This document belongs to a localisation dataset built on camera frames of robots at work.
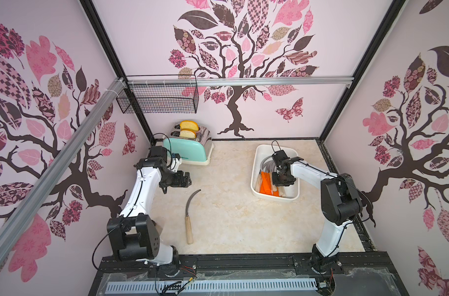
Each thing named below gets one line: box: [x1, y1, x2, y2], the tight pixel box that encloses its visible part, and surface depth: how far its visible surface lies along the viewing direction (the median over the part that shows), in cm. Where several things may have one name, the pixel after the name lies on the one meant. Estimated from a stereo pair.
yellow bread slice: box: [179, 120, 200, 132], surface depth 102 cm
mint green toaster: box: [162, 123, 215, 166], surface depth 102 cm
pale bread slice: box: [179, 129, 197, 139], surface depth 100 cm
